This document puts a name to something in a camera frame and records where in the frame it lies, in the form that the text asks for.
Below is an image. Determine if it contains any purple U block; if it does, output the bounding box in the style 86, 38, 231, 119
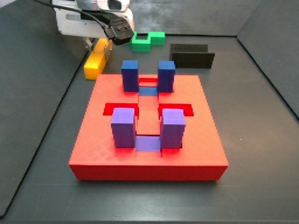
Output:
111, 108, 186, 152

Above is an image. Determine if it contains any dark blue U block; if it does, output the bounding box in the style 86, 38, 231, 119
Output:
122, 60, 175, 95

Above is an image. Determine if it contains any red slotted board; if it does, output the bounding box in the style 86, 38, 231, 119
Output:
69, 74, 230, 181

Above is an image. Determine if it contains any black cable with connector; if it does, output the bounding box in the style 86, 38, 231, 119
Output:
33, 0, 136, 46

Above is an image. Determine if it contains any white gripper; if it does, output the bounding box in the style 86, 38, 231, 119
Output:
51, 0, 135, 39

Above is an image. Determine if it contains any black angled bracket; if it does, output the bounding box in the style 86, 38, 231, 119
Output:
170, 44, 215, 69

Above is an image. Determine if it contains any long yellow block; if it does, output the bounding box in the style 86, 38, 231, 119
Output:
84, 38, 114, 81

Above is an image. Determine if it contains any green stepped block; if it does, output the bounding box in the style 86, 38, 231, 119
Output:
131, 31, 166, 53

